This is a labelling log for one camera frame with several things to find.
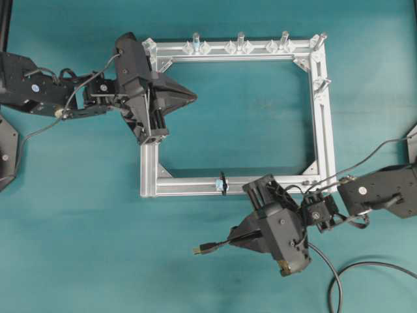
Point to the black vertical rail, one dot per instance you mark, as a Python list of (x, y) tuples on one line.
[(5, 18)]

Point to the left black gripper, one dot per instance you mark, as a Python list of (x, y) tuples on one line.
[(134, 80)]

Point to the clear side peg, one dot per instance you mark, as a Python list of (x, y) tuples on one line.
[(321, 84)]

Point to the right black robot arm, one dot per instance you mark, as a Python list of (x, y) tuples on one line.
[(392, 188)]

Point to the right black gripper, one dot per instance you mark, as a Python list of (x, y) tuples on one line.
[(274, 227)]

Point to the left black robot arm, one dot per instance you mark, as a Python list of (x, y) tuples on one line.
[(28, 88)]

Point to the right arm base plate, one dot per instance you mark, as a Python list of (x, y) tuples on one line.
[(412, 144)]

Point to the silver aluminium extrusion frame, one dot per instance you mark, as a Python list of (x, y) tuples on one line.
[(156, 181)]

